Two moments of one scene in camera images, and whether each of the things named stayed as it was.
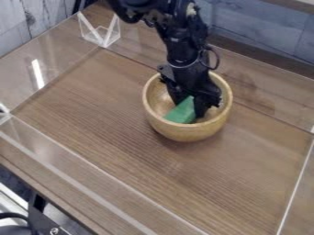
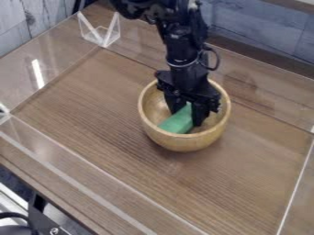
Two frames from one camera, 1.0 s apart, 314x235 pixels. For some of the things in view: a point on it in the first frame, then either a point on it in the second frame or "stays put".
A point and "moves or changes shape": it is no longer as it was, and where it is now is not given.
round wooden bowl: [159, 103] moves or changes shape
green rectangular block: [183, 112] moves or changes shape
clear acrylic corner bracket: [102, 36] stays put
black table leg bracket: [40, 224] stays put
